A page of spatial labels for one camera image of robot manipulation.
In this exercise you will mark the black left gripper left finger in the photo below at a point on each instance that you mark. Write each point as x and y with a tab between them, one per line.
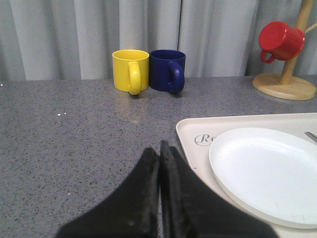
129	212

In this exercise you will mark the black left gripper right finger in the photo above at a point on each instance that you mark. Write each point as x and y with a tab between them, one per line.
190	209

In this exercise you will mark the white round plate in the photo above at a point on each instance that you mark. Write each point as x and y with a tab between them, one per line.
271	174

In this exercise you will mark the silver metal fork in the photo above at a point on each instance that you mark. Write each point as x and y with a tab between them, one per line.
311	136

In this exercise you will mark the cream rabbit serving tray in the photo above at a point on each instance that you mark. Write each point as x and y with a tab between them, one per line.
196	136

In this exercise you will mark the dark blue mug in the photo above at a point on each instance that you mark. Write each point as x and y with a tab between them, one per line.
167	71

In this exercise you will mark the yellow mug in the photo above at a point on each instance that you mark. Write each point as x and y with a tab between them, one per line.
131	70

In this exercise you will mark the wooden mug tree stand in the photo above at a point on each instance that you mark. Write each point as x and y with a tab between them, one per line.
285	85

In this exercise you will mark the red mug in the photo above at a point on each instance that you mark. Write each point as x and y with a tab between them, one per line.
279	41

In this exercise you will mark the grey curtain backdrop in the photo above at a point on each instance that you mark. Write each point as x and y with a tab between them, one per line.
74	39

